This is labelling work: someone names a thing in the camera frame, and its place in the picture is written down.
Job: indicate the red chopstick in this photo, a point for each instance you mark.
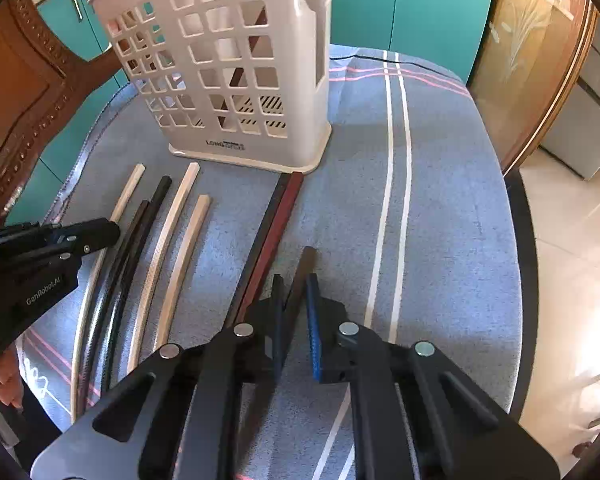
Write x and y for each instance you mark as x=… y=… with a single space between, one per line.
x=287 y=205
x=237 y=79

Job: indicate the carved wooden chair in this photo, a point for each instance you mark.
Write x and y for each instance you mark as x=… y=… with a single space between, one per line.
x=30 y=85

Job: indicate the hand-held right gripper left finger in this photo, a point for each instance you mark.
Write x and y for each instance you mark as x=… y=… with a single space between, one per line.
x=278 y=332

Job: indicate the black chopstick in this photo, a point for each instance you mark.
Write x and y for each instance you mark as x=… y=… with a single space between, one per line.
x=132 y=225
x=155 y=205

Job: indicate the wood framed glass door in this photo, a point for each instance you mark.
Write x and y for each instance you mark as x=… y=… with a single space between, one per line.
x=520 y=35

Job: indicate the teal cabinet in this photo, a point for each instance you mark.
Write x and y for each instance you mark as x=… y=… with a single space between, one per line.
x=430 y=5

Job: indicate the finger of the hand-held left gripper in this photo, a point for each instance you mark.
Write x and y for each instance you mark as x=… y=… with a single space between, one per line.
x=92 y=237

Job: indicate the blue striped cloth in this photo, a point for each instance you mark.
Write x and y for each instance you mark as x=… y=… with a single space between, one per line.
x=430 y=210

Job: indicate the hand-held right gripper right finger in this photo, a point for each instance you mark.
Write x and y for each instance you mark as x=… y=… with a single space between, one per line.
x=314 y=332

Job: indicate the white plastic utensil basket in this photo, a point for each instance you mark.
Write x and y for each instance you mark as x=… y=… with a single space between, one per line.
x=260 y=152

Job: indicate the person's left hand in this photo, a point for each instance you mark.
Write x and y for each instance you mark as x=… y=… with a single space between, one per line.
x=9 y=381

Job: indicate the white chopstick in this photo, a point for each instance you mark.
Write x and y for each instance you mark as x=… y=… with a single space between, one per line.
x=195 y=225
x=180 y=200
x=125 y=192

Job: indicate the grey refrigerator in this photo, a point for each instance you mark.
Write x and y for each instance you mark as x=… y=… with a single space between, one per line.
x=590 y=125

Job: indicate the dark brown chopstick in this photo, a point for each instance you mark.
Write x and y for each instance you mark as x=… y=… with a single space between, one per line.
x=270 y=210
x=304 y=265

